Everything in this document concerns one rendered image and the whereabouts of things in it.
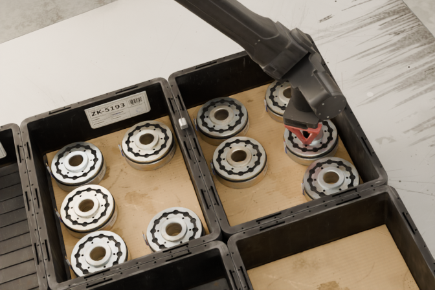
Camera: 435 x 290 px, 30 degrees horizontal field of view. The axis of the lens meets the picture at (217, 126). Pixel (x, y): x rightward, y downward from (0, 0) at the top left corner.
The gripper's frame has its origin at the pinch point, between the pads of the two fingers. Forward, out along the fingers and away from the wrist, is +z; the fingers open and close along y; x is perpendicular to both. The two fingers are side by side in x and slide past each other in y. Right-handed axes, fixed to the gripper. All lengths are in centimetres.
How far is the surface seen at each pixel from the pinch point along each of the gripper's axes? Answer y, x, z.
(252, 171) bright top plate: -11.0, 7.8, 1.2
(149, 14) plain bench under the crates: 38, 56, 17
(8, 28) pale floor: 82, 153, 87
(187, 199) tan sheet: -18.9, 18.4, 4.0
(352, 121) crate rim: -0.1, -8.3, -5.9
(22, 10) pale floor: 93, 153, 87
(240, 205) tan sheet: -17.2, 8.3, 4.0
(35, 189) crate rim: -30, 42, -6
